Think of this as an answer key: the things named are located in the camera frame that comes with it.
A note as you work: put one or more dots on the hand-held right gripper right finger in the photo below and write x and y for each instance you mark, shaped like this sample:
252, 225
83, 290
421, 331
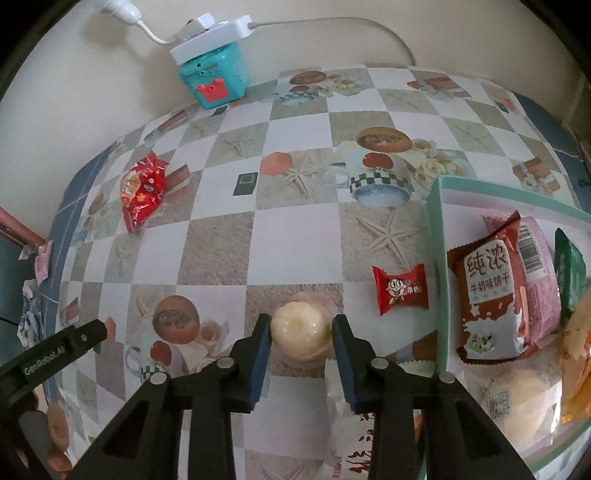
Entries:
345, 364

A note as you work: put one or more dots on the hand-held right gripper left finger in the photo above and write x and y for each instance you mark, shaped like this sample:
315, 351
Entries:
261, 364

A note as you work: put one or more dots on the round white pastry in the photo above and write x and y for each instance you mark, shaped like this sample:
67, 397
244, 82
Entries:
300, 330

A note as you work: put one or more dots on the cream packet with orange flower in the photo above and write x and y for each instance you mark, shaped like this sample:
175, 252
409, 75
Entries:
351, 443

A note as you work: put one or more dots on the teal-rimmed white tray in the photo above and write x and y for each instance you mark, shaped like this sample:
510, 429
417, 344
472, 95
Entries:
438, 258

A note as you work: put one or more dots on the red and white biscuit packet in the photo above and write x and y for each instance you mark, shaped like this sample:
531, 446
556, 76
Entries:
491, 300

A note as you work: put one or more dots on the clear-wrapped round rice cake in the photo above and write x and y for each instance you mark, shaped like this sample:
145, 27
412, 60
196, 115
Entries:
521, 401

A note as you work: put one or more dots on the orange clear bread packet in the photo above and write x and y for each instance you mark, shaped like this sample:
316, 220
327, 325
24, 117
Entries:
579, 369

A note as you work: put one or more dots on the dark green snack packet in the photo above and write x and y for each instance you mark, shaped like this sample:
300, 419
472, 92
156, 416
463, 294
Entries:
572, 272

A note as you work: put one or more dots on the person's left hand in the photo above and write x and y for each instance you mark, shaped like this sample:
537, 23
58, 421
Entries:
60, 461

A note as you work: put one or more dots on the crumpled white paper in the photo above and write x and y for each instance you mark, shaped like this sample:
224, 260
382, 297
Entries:
28, 314

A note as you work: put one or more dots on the small red candy packet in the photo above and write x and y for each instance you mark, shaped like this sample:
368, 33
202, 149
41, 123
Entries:
399, 290

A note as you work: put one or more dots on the pink wrapper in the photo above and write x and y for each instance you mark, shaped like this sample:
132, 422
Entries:
44, 261

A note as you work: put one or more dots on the checkered printed tablecloth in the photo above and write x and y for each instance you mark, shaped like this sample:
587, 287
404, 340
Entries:
277, 244

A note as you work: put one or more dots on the red patterned snack packet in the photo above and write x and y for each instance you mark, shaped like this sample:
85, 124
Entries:
141, 194

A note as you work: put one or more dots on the pink snack packet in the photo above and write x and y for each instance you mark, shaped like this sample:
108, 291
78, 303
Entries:
542, 295

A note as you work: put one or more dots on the teal box with red crab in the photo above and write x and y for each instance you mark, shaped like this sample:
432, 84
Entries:
217, 74

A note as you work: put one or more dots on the white power strip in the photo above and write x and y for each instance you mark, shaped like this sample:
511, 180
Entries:
217, 37

